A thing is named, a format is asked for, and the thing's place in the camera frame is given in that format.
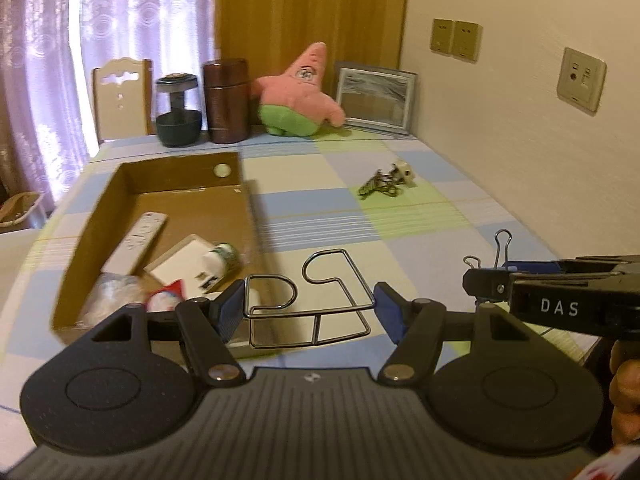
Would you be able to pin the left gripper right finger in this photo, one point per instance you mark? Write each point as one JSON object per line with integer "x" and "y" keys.
{"x": 415, "y": 327}

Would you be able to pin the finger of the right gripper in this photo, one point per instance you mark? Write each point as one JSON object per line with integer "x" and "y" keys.
{"x": 487, "y": 285}
{"x": 533, "y": 267}

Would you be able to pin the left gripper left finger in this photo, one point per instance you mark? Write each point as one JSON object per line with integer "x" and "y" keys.
{"x": 206, "y": 326}

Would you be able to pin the blue binder clip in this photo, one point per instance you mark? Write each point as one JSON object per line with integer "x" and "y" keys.
{"x": 502, "y": 240}

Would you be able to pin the red Doraemon toy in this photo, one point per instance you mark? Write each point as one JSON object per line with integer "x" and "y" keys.
{"x": 166, "y": 298}

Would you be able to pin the white square charger box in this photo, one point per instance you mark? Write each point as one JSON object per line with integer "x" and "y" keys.
{"x": 184, "y": 262}

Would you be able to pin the small white green bottle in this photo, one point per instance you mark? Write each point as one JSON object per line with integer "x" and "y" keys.
{"x": 221, "y": 260}

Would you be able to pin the wire metal stand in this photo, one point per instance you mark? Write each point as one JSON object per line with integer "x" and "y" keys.
{"x": 328, "y": 305}

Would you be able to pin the clear box of floss picks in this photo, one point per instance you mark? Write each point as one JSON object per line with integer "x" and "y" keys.
{"x": 110, "y": 292}

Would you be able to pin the white remote control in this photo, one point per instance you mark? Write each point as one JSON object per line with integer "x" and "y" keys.
{"x": 135, "y": 244}

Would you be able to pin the zebra striped hair clip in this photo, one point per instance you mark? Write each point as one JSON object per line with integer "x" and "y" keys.
{"x": 379, "y": 183}

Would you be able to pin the person's right hand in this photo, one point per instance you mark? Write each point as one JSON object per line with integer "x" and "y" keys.
{"x": 624, "y": 395}

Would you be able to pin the open cardboard box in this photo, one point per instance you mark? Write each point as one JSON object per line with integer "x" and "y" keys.
{"x": 201, "y": 194}

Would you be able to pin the plaid pastel tablecloth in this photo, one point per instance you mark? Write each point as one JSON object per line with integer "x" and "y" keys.
{"x": 305, "y": 197}

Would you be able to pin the red white package corner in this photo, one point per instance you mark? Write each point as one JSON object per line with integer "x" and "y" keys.
{"x": 620, "y": 463}

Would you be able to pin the dark green glass humidifier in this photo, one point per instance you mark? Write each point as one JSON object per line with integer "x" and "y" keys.
{"x": 179, "y": 117}

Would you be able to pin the framed sand picture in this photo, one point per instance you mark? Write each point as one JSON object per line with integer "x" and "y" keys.
{"x": 376, "y": 98}

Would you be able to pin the beige plastic waste bin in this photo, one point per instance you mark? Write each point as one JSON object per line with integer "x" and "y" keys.
{"x": 22, "y": 212}

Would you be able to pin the pink Patrick star plush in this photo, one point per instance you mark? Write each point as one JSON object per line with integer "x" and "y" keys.
{"x": 292, "y": 103}

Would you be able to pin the brown cylindrical canister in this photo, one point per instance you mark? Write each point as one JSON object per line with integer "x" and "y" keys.
{"x": 227, "y": 100}

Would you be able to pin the cream wooden chair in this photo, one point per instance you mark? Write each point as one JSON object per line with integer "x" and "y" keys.
{"x": 122, "y": 99}

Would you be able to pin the yellow wood panel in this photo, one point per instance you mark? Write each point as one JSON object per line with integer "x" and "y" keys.
{"x": 271, "y": 34}

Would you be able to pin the lilac lace curtain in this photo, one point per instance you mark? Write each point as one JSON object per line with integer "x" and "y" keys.
{"x": 49, "y": 49}

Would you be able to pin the beige wall socket plate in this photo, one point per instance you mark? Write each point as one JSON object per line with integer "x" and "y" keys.
{"x": 581, "y": 80}

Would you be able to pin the gold double wall socket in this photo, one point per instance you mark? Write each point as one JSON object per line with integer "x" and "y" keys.
{"x": 459, "y": 39}

